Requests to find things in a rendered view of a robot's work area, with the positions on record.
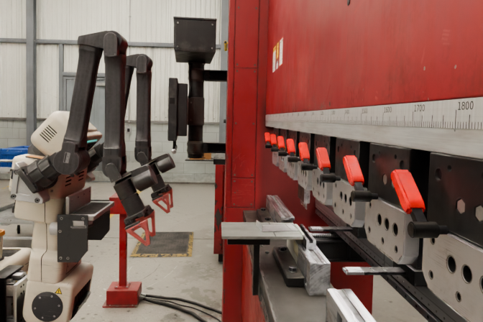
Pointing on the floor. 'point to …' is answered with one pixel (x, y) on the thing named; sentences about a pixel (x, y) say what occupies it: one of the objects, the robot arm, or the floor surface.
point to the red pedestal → (118, 292)
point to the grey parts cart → (11, 212)
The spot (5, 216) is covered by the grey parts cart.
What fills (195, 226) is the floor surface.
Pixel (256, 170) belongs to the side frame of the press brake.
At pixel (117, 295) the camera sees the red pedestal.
